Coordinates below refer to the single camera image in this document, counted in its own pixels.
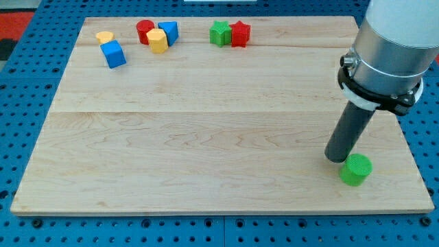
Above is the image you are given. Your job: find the red cylinder block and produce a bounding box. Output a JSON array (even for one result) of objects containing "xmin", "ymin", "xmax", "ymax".
[{"xmin": 136, "ymin": 19, "xmax": 155, "ymax": 45}]

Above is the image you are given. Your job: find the green cylinder block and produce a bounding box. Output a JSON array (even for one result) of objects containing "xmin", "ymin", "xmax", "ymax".
[{"xmin": 339, "ymin": 154, "xmax": 373, "ymax": 187}]

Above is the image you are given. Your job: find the light wooden board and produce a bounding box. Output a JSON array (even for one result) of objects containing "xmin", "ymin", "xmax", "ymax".
[{"xmin": 10, "ymin": 16, "xmax": 434, "ymax": 216}]

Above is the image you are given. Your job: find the red star block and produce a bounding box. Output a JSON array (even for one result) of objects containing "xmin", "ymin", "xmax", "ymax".
[{"xmin": 229, "ymin": 21, "xmax": 251, "ymax": 47}]

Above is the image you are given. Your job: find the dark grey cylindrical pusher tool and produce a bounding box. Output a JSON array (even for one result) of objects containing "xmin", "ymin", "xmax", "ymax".
[{"xmin": 324, "ymin": 102, "xmax": 375, "ymax": 163}]

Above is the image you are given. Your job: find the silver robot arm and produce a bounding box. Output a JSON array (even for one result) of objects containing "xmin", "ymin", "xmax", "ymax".
[{"xmin": 338, "ymin": 0, "xmax": 438, "ymax": 116}]

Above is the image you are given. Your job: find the blue cube block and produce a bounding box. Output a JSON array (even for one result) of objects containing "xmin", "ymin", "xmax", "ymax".
[{"xmin": 100, "ymin": 40, "xmax": 126, "ymax": 69}]

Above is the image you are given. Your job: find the green star block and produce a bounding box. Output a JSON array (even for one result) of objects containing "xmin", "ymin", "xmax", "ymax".
[{"xmin": 209, "ymin": 21, "xmax": 232, "ymax": 47}]

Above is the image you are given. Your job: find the blue triangular prism block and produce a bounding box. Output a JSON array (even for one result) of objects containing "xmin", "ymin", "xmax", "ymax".
[{"xmin": 158, "ymin": 21, "xmax": 179, "ymax": 46}]

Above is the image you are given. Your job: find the yellow hexagonal prism block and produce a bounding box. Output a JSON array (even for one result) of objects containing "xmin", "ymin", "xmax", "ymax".
[{"xmin": 147, "ymin": 28, "xmax": 168, "ymax": 54}]

